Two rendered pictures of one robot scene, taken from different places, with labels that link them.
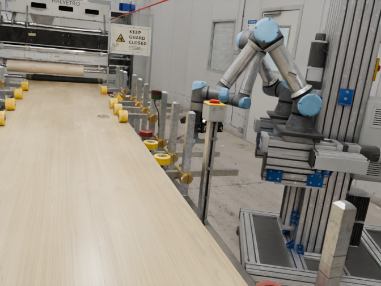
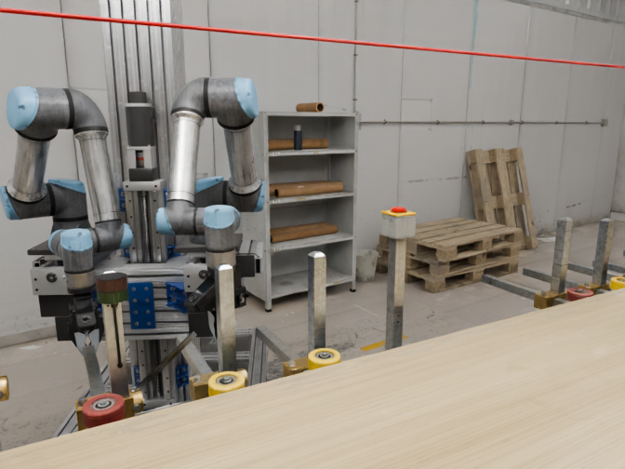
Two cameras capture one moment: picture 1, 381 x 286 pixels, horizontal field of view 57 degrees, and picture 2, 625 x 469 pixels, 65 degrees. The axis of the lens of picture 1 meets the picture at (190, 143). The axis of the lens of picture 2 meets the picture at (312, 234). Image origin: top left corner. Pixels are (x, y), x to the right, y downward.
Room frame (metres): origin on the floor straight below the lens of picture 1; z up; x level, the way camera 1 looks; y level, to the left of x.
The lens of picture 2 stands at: (1.82, 1.23, 1.46)
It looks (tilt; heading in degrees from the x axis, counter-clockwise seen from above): 13 degrees down; 262
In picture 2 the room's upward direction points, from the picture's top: straight up
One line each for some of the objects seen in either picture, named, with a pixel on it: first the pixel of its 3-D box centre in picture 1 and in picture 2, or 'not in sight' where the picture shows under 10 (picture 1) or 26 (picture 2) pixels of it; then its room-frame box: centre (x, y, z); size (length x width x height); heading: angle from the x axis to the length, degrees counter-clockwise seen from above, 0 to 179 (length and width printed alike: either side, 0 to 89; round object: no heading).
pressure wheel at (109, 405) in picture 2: (145, 138); (105, 426); (2.11, 0.28, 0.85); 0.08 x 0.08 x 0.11
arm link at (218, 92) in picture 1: (217, 93); (219, 221); (1.88, -0.12, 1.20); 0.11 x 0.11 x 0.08; 83
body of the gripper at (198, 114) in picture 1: (196, 121); (224, 287); (1.87, -0.02, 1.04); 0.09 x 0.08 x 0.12; 42
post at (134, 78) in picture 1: (132, 102); not in sight; (3.04, 0.53, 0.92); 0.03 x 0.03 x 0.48; 20
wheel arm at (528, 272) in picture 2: not in sight; (570, 285); (0.53, -0.49, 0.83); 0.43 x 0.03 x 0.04; 110
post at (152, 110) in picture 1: (151, 127); not in sight; (2.34, 0.27, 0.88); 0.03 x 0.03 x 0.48; 20
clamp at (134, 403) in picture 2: (159, 141); (110, 408); (2.12, 0.19, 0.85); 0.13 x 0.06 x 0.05; 20
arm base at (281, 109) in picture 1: (286, 107); (72, 228); (2.43, -0.63, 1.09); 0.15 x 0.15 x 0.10
